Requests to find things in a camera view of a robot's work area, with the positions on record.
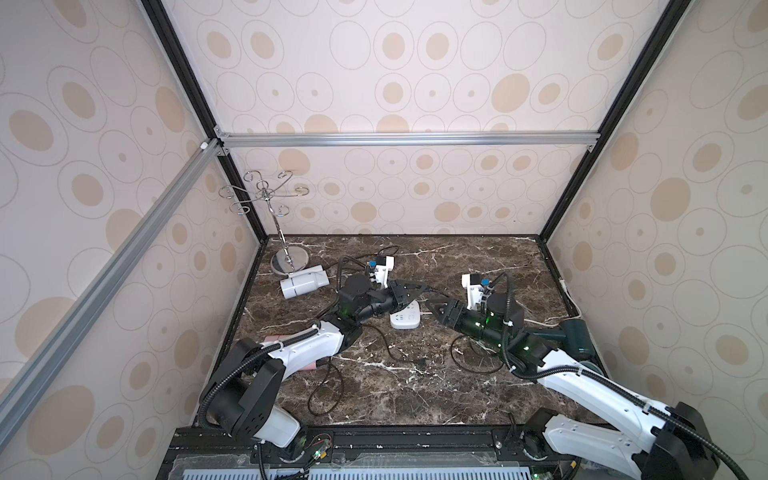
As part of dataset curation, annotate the green dryer black cable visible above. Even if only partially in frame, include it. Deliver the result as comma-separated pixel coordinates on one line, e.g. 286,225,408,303
449,332,509,374

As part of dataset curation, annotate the white dryer black cable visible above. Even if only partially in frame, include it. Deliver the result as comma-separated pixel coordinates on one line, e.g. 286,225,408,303
326,244,457,301

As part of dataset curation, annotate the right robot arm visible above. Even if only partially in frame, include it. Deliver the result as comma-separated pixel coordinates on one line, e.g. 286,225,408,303
427,299,747,479

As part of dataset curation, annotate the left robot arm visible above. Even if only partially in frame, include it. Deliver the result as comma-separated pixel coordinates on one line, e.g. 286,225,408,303
197,274,429,451

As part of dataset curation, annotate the white power strip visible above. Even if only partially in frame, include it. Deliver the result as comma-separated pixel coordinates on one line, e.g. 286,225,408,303
390,300,421,330

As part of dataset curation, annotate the white hair dryer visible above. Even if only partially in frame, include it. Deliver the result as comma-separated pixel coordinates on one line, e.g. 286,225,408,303
280,265,329,300

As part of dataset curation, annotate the dark green hair dryer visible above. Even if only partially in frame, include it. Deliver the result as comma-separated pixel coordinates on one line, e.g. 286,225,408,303
526,319,596,361

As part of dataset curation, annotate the chrome cup holder stand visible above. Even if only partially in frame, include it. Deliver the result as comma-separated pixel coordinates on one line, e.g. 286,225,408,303
218,170,309,278

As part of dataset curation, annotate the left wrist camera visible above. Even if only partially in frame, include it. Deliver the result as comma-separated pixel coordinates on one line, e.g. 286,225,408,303
367,255,395,288

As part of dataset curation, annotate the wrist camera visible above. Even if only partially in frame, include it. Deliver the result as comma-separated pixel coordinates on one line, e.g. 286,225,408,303
461,273,492,311
367,255,395,288

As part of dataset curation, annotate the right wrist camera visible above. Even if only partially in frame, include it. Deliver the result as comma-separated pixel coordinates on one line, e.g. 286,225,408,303
461,273,492,311

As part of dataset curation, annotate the pink dryer black cable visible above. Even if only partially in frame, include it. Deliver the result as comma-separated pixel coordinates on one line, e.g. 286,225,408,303
307,323,430,418

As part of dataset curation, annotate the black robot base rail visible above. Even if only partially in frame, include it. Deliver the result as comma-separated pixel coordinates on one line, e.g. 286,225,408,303
155,423,676,480

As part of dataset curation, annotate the horizontal aluminium frame bar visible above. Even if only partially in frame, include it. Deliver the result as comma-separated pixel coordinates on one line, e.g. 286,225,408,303
218,130,600,149

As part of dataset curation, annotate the left aluminium frame bar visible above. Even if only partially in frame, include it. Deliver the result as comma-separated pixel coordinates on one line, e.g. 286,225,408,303
1,138,223,448

